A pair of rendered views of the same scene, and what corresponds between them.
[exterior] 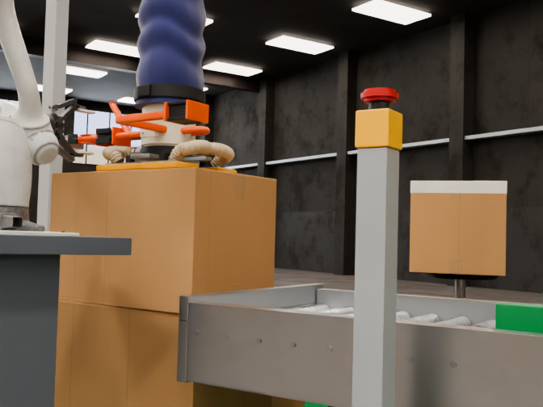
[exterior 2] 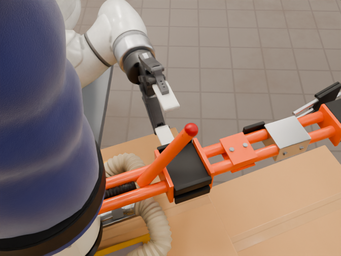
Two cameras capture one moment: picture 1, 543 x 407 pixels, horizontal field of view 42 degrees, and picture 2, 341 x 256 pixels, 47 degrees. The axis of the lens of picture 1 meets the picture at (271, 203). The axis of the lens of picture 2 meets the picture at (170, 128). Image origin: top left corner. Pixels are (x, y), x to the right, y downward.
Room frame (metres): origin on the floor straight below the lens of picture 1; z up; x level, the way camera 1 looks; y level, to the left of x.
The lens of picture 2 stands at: (2.56, 0.21, 1.70)
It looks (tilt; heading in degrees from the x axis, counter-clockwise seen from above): 52 degrees down; 125
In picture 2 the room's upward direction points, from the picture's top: straight up
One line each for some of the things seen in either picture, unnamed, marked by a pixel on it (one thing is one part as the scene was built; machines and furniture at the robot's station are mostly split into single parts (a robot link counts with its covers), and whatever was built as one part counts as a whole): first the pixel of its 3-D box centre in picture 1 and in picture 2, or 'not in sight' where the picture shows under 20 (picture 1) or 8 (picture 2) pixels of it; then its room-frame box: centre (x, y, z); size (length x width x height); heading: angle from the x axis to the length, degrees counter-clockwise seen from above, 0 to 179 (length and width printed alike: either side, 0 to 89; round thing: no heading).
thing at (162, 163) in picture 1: (146, 162); not in sight; (2.14, 0.39, 0.98); 0.34 x 0.10 x 0.05; 56
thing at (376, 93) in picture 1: (379, 101); not in sight; (1.29, -0.20, 1.02); 0.07 x 0.07 x 0.04
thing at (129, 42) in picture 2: not in sight; (135, 54); (2.10, 0.73, 1.08); 0.09 x 0.06 x 0.09; 56
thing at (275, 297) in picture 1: (261, 299); not in sight; (2.02, 0.02, 0.58); 0.70 x 0.03 x 0.06; 148
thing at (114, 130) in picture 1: (113, 137); (183, 169); (2.36, 0.54, 1.08); 0.10 x 0.08 x 0.06; 146
